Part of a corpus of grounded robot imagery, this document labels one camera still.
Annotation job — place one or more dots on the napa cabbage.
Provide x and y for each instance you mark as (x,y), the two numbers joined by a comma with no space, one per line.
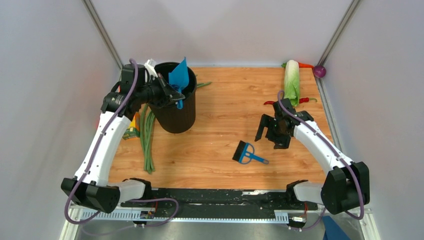
(292,82)

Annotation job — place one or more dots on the blue hand brush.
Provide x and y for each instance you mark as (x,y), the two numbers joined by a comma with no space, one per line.
(245,153)

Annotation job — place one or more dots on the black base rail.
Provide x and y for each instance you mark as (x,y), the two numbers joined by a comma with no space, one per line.
(221,203)

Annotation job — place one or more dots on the green bean bundle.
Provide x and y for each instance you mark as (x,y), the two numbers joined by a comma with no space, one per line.
(147,122)

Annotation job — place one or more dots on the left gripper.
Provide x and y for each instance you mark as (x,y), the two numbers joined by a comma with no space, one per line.
(167,92)

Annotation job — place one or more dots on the purple onion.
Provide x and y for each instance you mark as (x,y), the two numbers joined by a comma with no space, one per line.
(319,71)

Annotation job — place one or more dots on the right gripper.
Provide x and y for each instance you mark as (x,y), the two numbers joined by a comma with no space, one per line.
(280,143)

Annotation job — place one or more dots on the black trash bucket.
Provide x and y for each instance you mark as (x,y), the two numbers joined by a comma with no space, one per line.
(170,117)

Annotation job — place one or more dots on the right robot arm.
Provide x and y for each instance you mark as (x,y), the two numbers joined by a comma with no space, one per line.
(347,183)

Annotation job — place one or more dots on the red chili pepper right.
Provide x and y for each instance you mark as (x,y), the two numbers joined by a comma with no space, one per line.
(307,99)

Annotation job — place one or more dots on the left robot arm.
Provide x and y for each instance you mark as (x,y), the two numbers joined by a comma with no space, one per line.
(90,186)

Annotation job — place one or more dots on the green beans behind bucket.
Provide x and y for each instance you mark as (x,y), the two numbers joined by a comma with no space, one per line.
(203,84)

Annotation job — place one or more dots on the white slotted cable duct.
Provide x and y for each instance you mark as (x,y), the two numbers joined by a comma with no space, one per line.
(140,214)

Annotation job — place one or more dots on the blue dustpan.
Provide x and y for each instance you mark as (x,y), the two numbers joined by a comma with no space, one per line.
(179,79)

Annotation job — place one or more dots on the blue cloth at bottom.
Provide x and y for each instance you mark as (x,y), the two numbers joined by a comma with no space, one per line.
(332,230)

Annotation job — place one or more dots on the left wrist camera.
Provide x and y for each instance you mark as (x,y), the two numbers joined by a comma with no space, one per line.
(150,67)

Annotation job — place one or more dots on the carrot at right corner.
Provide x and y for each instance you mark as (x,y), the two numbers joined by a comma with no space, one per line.
(304,65)

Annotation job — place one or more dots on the orange juice carton front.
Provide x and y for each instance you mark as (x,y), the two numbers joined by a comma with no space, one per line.
(133,131)

